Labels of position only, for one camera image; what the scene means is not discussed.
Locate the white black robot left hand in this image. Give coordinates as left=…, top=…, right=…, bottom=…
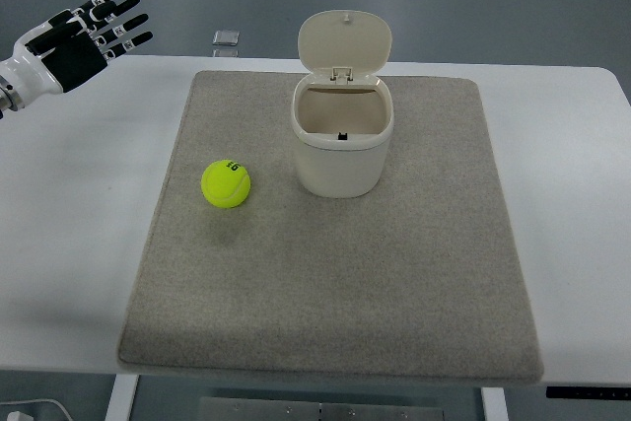
left=1, top=0, right=153, bottom=108

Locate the yellow tennis ball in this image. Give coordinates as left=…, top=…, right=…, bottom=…
left=200, top=160, right=250, bottom=209

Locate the cream bin with lid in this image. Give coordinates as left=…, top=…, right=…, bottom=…
left=291, top=10, right=394, bottom=198

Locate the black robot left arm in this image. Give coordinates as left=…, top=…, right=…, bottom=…
left=0, top=76, right=25, bottom=118

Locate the floor socket plate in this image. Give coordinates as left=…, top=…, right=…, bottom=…
left=212, top=30, right=240, bottom=57

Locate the white left table leg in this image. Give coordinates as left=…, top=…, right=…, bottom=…
left=105, top=375, right=139, bottom=421

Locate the white table leg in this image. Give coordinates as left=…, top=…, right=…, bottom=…
left=105, top=375, right=139, bottom=421
left=481, top=387, right=509, bottom=421

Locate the white plug on floor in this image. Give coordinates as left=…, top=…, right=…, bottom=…
left=6, top=411, right=34, bottom=421

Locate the grey felt mat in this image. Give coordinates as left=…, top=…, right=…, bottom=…
left=118, top=71, right=543, bottom=386

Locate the white right table leg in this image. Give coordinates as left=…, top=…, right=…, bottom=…
left=481, top=387, right=509, bottom=421

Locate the black table control panel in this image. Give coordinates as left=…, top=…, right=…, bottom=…
left=545, top=386, right=631, bottom=401

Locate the white cable on floor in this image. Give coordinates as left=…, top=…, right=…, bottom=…
left=0, top=397, right=72, bottom=421

